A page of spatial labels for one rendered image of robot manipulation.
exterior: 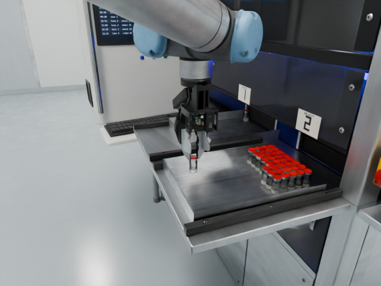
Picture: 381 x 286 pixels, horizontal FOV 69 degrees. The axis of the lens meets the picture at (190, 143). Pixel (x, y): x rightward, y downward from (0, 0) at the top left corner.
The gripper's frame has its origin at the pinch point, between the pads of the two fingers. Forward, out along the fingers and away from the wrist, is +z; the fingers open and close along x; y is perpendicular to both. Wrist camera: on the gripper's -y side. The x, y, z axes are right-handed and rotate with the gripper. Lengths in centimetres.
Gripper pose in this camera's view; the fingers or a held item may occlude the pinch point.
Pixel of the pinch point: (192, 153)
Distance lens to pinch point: 73.2
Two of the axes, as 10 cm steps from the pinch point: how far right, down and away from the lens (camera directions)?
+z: 0.0, 9.1, 4.1
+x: 9.4, -1.4, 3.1
